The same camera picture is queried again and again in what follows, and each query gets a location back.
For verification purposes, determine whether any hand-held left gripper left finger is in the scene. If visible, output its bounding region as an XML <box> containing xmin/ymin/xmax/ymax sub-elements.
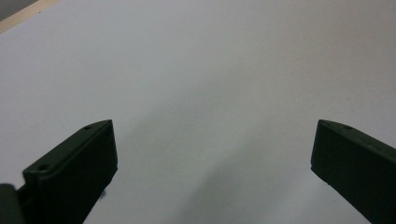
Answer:
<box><xmin>17</xmin><ymin>119</ymin><xmax>119</xmax><ymax>224</ymax></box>

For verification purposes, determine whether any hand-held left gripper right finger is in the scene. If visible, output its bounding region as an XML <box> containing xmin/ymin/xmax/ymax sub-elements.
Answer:
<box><xmin>310</xmin><ymin>119</ymin><xmax>396</xmax><ymax>224</ymax></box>

